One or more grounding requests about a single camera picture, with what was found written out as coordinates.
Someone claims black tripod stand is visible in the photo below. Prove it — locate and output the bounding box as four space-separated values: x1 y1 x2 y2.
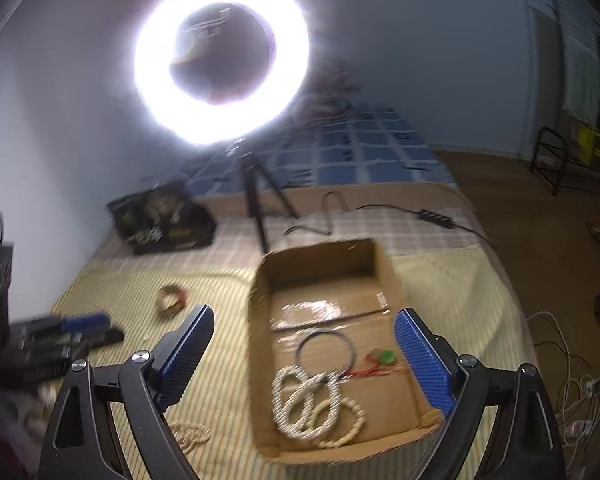
225 138 301 255

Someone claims cream bead bracelet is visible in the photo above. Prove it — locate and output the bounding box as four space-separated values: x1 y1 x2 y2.
313 396 368 449

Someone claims black snack bag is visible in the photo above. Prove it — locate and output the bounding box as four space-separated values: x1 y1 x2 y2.
107 181 216 255

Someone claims folded floral quilt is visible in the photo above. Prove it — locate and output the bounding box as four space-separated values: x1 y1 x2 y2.
291 58 361 127

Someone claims white power strip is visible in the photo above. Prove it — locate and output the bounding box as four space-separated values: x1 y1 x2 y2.
562 376 600 446

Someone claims black metal rack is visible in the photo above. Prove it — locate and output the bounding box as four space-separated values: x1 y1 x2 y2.
529 126 600 196

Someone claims blue patterned bedsheet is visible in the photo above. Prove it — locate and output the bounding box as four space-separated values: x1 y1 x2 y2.
175 104 456 197

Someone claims red strap wrist watch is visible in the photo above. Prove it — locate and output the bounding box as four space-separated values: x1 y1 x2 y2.
155 284 187 318

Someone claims black power cable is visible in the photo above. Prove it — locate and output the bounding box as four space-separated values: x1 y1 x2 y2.
284 192 491 241

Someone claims yellow striped cloth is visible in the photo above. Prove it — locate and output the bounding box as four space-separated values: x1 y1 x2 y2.
53 238 536 479

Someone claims pink checked bedsheet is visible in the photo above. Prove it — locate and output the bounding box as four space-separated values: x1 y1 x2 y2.
92 183 488 270

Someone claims white ring light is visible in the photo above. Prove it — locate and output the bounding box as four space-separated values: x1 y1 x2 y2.
134 0 310 146

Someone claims long white pearl necklace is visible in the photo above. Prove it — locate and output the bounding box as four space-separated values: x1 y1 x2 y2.
270 365 342 442

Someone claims cardboard box tray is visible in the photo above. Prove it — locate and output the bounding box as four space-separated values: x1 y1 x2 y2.
247 238 443 465

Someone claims dark blue bangle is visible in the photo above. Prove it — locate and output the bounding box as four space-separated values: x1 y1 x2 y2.
294 330 358 378

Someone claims green jade red cord pendant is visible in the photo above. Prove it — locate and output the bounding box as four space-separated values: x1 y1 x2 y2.
346 349 404 379

